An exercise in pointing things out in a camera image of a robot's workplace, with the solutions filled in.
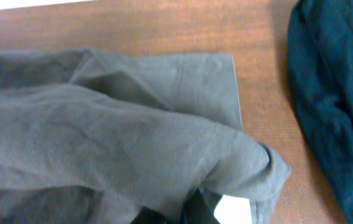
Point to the grey shorts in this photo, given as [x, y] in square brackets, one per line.
[88, 136]

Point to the navy blue folded garment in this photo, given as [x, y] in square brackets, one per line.
[320, 76]

